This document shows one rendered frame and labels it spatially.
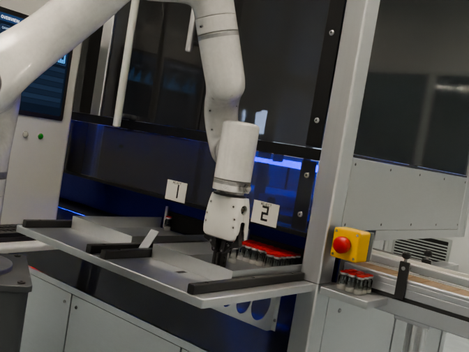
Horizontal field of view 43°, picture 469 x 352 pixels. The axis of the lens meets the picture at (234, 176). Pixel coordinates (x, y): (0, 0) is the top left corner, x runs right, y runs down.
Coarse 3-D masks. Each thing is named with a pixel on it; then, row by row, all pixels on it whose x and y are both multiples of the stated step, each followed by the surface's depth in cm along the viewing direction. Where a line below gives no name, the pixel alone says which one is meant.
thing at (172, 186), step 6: (168, 180) 181; (168, 186) 181; (174, 186) 179; (180, 186) 177; (186, 186) 176; (168, 192) 180; (174, 192) 179; (180, 192) 177; (168, 198) 180; (174, 198) 178; (180, 198) 177
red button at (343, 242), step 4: (336, 240) 139; (340, 240) 138; (344, 240) 138; (348, 240) 139; (336, 244) 139; (340, 244) 138; (344, 244) 138; (348, 244) 138; (336, 248) 139; (340, 248) 138; (344, 248) 138; (348, 248) 138; (340, 252) 138; (344, 252) 138
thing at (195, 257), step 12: (156, 252) 145; (168, 252) 142; (180, 252) 140; (192, 252) 156; (204, 252) 160; (180, 264) 139; (192, 264) 137; (204, 264) 134; (228, 264) 152; (240, 264) 154; (252, 264) 157; (300, 264) 150; (204, 276) 134; (216, 276) 132; (228, 276) 130; (240, 276) 131; (252, 276) 135
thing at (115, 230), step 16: (80, 224) 165; (96, 224) 160; (112, 224) 178; (128, 224) 183; (144, 224) 188; (160, 224) 193; (112, 240) 156; (128, 240) 152; (160, 240) 159; (176, 240) 163; (192, 240) 168; (208, 240) 173
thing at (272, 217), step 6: (258, 204) 158; (264, 204) 157; (270, 204) 156; (258, 210) 158; (264, 210) 157; (270, 210) 156; (276, 210) 154; (252, 216) 159; (258, 216) 158; (264, 216) 157; (270, 216) 156; (276, 216) 154; (258, 222) 158; (264, 222) 157; (270, 222) 155; (276, 222) 154
